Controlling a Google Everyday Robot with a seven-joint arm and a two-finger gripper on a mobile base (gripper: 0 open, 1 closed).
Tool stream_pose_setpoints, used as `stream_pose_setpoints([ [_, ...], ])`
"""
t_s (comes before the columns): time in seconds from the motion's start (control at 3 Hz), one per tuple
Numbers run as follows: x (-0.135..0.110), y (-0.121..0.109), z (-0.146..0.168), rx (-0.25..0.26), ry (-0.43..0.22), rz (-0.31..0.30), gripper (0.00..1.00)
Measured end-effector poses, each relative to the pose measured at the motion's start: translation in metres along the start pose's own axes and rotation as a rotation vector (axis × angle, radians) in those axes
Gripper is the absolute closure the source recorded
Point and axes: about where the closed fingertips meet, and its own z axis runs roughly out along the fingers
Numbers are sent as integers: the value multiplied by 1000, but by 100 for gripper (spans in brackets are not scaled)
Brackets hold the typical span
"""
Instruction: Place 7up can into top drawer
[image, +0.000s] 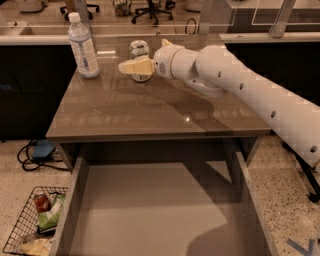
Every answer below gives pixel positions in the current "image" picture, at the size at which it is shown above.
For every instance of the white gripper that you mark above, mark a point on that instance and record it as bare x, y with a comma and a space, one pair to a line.
164, 62

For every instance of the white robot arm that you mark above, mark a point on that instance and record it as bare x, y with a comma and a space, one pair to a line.
213, 69

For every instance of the grey open top drawer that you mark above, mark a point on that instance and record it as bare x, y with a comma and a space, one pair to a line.
178, 208

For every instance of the red soda can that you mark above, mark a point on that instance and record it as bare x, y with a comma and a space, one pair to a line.
41, 202

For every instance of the black office chair base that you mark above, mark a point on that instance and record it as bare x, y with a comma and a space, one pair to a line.
152, 10

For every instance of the grey cabinet counter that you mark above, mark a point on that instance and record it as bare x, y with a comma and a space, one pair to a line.
114, 107

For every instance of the clear plastic water bottle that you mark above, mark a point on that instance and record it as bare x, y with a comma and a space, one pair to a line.
82, 47

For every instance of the blue foot pedal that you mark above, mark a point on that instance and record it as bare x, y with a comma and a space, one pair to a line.
43, 149

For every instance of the green chip bag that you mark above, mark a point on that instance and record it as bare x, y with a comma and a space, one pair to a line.
49, 219

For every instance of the black robot stand base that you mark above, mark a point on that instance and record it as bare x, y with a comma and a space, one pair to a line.
313, 196

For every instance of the yellow snack bag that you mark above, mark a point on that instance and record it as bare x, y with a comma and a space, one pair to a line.
38, 247

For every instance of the black wire basket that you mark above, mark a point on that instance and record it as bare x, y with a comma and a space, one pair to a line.
26, 223

